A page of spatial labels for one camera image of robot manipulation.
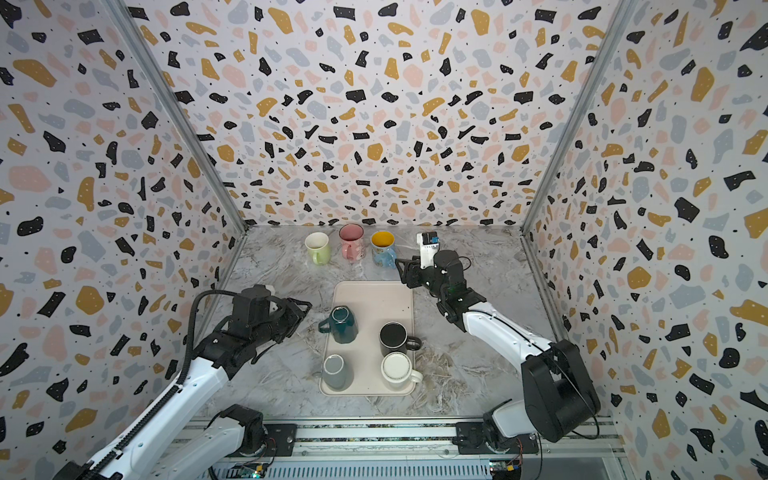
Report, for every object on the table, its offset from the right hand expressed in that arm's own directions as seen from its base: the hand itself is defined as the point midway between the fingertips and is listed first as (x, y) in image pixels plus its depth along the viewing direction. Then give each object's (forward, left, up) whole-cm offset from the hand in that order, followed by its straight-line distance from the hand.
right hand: (400, 253), depth 81 cm
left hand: (-13, +23, -5) cm, 27 cm away
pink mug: (+21, +18, -16) cm, 32 cm away
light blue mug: (+15, +6, -16) cm, 23 cm away
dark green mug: (-14, +16, -14) cm, 26 cm away
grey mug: (-28, +16, -15) cm, 35 cm away
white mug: (-26, +1, -17) cm, 31 cm away
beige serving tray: (-2, +10, -25) cm, 27 cm away
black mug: (-17, +2, -15) cm, 23 cm away
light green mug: (+20, +31, -19) cm, 41 cm away
